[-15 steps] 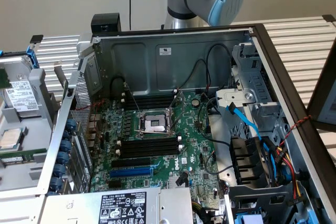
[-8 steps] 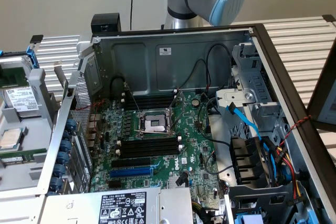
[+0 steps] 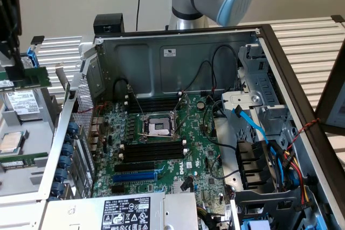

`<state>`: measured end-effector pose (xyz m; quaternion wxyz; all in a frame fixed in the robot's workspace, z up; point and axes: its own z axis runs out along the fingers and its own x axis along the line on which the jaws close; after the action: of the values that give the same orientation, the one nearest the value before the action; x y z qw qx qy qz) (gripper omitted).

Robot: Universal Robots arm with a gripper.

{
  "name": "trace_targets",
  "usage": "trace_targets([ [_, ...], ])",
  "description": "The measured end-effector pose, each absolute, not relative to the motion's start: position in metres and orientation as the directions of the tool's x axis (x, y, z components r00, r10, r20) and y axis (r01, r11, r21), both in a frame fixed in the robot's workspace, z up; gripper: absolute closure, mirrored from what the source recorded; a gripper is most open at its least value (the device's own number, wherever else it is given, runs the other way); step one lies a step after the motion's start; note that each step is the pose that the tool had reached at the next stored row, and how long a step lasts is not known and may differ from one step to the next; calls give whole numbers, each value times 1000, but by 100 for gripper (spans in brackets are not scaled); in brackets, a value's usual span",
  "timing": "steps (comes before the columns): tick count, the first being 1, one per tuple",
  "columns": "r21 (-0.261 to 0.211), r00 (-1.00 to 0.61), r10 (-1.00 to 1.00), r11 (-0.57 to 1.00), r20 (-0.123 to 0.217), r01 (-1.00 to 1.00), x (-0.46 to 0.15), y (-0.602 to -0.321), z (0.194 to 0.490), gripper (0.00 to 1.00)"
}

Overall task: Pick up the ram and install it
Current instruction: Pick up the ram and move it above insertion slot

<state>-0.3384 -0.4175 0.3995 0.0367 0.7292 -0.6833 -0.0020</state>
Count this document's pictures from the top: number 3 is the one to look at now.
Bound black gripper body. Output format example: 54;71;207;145
0;0;23;38

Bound green RAM stick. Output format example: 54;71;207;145
0;152;49;171
0;67;52;91

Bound silver hard disk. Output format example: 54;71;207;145
4;57;44;122

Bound grey parts rack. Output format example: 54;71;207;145
0;87;61;205

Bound silver CPU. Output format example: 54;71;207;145
0;132;24;155

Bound blue card retention clips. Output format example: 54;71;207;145
51;121;80;200

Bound black box with port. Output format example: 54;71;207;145
93;13;125;36

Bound silver locking lever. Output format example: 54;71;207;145
137;131;176;138
127;84;144;115

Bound long black expansion slot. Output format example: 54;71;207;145
114;161;156;173

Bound CPU socket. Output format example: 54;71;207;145
139;113;176;141

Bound white case sticker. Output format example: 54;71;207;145
160;47;177;58

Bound short black expansion slot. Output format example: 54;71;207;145
111;185;129;195

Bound blue expansion slot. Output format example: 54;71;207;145
112;169;159;184

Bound grey open PC case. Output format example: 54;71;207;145
37;24;345;230

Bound black power supply label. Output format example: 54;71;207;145
101;197;151;230

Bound green Dell motherboard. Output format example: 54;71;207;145
91;92;230;209

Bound silver power supply unit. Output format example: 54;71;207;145
40;191;202;230

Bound silver disk bay cage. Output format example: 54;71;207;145
220;43;294;147

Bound dark metal disk bay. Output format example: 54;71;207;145
230;186;308;230

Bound blue plastic latch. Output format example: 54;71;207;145
241;219;273;230

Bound dark framed panel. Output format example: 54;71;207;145
314;44;345;135

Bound blue disk carrier bracket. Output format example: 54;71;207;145
26;46;41;69

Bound graphics card silver bracket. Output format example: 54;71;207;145
55;62;71;101

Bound thin red wire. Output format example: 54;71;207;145
76;101;109;114

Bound short black looped wire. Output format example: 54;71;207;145
112;78;129;103

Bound black arched wire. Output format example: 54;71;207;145
184;59;213;92

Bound long black looped wire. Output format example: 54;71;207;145
211;44;240;92

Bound black wire plug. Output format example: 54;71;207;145
180;176;194;192

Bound blue SATA wire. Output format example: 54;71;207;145
231;104;270;144

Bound black plastic fan duct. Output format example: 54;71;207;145
235;138;280;191

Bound red yellow black wire bundle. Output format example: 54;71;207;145
276;143;312;209

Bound red black twisted wire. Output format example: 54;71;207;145
285;117;321;152

